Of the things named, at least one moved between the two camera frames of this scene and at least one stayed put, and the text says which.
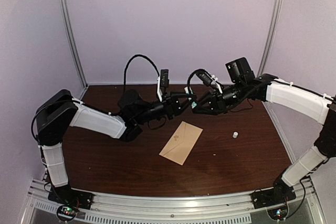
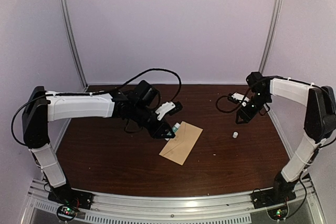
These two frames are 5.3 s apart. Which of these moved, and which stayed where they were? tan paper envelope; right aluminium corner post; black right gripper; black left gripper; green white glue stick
Moved: black right gripper; black left gripper; green white glue stick
Stayed: right aluminium corner post; tan paper envelope
